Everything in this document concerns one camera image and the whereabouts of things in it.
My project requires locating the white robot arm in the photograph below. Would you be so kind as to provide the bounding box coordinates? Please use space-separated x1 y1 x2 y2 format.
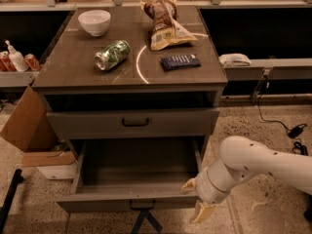
181 136 312 223

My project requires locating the white pump bottle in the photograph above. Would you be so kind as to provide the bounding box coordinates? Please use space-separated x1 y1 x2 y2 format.
5 40 28 72

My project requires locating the grey drawer cabinet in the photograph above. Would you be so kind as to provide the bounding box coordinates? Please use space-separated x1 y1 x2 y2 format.
33 7 227 196

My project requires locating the white ceramic bowl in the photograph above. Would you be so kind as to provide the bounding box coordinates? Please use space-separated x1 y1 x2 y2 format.
78 10 111 36

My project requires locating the blue tape cross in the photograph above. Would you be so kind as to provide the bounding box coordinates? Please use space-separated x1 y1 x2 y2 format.
130 210 164 234

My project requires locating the dark blue snack bar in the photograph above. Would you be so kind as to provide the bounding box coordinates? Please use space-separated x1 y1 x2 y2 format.
161 55 201 71

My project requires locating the grey top drawer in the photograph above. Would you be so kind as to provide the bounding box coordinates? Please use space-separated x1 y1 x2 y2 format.
47 108 218 139

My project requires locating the red soda can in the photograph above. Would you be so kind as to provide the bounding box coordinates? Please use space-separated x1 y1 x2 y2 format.
24 54 42 71
0 51 16 71

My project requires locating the red soda can left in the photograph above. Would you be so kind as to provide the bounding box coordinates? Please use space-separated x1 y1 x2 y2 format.
0 51 16 71

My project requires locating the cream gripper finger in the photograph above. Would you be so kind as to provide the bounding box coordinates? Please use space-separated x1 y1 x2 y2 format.
190 201 215 223
181 178 196 193

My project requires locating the grey drawer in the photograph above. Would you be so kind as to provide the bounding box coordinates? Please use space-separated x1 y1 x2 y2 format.
47 108 218 139
58 136 202 213

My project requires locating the black pole left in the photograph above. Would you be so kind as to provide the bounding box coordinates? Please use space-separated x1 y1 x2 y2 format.
0 169 23 234

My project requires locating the brown cardboard box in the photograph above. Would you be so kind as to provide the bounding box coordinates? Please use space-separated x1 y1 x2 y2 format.
1 86 76 167

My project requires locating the folded white cloth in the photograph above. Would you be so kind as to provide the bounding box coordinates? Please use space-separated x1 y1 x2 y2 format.
219 54 252 66

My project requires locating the brown chip bag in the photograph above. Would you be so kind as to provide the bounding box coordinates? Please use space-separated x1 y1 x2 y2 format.
140 0 197 51

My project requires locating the black cable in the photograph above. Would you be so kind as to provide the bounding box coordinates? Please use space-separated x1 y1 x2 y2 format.
255 78 308 156

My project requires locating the green crushed soda can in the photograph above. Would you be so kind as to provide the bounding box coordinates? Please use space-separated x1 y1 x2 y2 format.
94 40 130 71

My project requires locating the white flat box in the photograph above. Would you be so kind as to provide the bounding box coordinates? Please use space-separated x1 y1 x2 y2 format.
38 164 76 180

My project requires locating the black power adapter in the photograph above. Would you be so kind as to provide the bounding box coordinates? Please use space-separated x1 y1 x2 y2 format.
288 124 306 138

